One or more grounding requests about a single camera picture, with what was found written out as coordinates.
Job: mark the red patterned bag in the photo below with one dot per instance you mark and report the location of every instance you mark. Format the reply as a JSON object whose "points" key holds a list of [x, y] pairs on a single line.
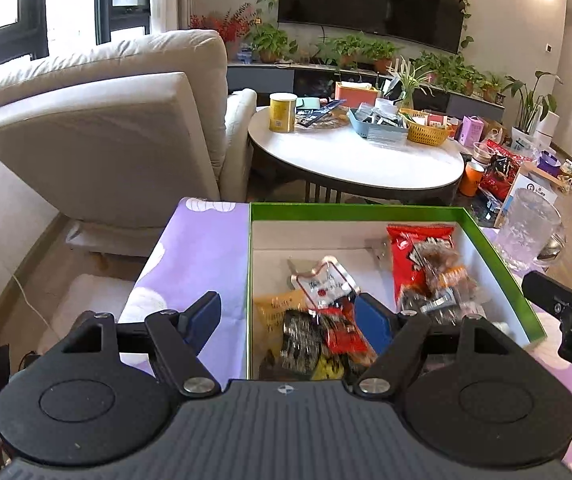
{"points": [[503, 175]]}

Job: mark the orange cup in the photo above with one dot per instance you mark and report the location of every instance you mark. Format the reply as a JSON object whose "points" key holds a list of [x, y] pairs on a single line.
{"points": [[470, 180]]}

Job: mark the white printed floor mat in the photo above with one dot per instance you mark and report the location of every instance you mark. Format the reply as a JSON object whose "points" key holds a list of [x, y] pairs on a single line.
{"points": [[91, 300]]}

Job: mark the row of potted plants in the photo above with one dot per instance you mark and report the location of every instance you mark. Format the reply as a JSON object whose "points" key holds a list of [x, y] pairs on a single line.
{"points": [[360, 50]]}

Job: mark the orange box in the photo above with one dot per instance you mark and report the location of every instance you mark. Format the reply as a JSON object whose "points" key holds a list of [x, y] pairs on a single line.
{"points": [[355, 97]]}

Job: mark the silver red snack packet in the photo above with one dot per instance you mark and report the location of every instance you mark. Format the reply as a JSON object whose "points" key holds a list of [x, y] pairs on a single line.
{"points": [[323, 285]]}

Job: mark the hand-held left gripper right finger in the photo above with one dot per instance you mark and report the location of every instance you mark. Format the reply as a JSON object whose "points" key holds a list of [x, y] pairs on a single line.
{"points": [[370, 320]]}

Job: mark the white air purifier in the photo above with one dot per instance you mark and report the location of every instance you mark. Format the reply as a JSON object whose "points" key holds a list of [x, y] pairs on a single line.
{"points": [[548, 127]]}

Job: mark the small yellow snack packet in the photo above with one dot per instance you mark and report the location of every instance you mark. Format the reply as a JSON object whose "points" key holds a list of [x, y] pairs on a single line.
{"points": [[327, 367]]}

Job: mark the tall leafy plant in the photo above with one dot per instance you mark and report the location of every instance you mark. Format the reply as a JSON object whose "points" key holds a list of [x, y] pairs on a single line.
{"points": [[528, 100]]}

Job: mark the white round table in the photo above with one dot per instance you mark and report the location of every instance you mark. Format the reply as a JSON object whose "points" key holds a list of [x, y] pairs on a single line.
{"points": [[355, 160]]}

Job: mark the red flower arrangement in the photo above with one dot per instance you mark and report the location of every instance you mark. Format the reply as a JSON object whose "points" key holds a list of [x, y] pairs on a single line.
{"points": [[226, 27]]}

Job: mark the bushy potted plant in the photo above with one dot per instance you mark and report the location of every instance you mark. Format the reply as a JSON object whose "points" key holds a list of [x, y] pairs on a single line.
{"points": [[271, 40]]}

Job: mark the yellow woven basket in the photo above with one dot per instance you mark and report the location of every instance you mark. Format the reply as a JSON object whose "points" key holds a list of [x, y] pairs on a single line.
{"points": [[425, 134]]}

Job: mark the red snack bag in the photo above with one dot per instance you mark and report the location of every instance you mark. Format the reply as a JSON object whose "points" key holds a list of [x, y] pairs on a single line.
{"points": [[405, 255]]}

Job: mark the black silver snack packet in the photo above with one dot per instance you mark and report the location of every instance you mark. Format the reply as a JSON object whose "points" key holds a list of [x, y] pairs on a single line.
{"points": [[430, 302]]}

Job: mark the grey television cabinet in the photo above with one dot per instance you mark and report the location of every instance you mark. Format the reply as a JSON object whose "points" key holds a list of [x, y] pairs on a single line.
{"points": [[261, 77]]}

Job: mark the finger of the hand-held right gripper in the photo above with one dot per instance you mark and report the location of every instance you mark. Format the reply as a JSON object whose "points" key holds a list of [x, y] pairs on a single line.
{"points": [[545, 290]]}

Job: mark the black framed window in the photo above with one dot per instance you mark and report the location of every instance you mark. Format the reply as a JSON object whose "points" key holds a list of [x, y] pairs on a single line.
{"points": [[33, 10]]}

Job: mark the green cardboard box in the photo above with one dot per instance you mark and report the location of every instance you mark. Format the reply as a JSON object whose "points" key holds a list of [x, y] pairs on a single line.
{"points": [[355, 213]]}

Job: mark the purple box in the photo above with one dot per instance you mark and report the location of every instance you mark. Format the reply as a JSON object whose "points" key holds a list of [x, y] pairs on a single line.
{"points": [[470, 132]]}

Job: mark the small red snack packet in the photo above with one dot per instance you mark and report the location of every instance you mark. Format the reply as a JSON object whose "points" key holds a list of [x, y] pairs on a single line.
{"points": [[343, 335]]}

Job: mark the clear packet dark contents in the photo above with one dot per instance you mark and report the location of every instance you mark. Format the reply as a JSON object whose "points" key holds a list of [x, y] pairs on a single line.
{"points": [[438, 260]]}

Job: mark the purple bag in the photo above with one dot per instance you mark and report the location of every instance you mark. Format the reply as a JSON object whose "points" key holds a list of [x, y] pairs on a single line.
{"points": [[549, 165]]}

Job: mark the yellow can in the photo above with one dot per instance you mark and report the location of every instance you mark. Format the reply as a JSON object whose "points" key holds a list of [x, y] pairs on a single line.
{"points": [[283, 115]]}

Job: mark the spider plant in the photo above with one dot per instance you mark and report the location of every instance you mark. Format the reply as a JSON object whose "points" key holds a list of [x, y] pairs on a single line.
{"points": [[408, 80]]}

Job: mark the stacked patterned bowls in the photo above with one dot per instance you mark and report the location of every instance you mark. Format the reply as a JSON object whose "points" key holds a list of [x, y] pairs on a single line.
{"points": [[483, 152]]}

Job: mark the black white-print snack packet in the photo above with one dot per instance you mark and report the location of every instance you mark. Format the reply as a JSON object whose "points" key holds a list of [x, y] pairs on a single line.
{"points": [[300, 342]]}

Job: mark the blue white carton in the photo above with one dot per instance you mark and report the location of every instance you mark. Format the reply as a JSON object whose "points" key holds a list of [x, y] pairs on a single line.
{"points": [[515, 195]]}

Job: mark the purple floral tablecloth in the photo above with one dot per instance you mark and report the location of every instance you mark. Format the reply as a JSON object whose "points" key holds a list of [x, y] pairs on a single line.
{"points": [[201, 240]]}

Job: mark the grey-blue plastic basket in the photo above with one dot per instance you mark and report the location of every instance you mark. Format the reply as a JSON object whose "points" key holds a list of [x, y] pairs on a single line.
{"points": [[360, 127]]}

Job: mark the orange peanut packet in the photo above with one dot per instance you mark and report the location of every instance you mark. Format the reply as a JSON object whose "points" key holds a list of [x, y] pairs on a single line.
{"points": [[458, 276]]}

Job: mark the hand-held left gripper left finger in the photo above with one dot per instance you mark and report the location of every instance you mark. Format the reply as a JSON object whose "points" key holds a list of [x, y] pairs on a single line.
{"points": [[206, 312]]}

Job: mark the beige armchair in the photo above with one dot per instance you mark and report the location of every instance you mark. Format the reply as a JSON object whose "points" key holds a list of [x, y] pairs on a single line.
{"points": [[106, 125]]}

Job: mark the glass pitcher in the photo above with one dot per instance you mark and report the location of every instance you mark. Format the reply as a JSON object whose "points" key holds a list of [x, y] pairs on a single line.
{"points": [[528, 230]]}

